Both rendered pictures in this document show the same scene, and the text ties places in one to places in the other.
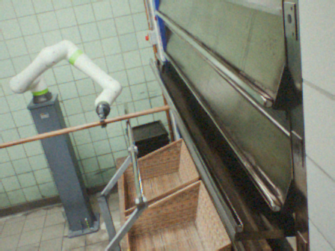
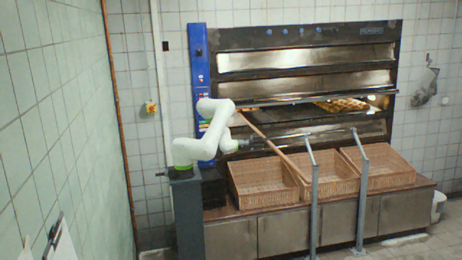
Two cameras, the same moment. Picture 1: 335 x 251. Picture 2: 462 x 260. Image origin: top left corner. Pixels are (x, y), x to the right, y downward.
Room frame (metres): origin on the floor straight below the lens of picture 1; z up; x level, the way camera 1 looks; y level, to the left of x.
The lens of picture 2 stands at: (2.81, 3.05, 2.15)
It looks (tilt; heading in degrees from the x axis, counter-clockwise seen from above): 17 degrees down; 263
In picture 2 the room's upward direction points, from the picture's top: 2 degrees counter-clockwise
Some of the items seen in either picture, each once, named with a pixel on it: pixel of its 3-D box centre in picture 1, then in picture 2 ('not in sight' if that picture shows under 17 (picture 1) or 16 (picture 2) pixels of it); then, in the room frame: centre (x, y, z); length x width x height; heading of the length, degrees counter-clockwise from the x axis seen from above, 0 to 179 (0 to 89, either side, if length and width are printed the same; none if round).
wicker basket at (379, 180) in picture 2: not in sight; (375, 165); (0.98, 0.05, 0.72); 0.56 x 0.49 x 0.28; 5
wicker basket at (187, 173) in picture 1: (158, 181); (261, 180); (2.17, 0.15, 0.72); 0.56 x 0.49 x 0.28; 4
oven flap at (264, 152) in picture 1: (200, 73); (309, 84); (1.62, -0.17, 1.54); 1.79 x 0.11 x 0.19; 5
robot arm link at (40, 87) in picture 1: (35, 81); (184, 152); (2.84, 0.93, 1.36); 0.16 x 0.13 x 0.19; 151
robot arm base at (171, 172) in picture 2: (42, 93); (175, 171); (2.91, 0.93, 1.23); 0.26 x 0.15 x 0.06; 4
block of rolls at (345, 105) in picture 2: not in sight; (338, 102); (1.08, -0.66, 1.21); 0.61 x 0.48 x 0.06; 95
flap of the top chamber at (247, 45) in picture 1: (191, 13); (310, 56); (1.62, -0.17, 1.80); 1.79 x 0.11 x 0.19; 5
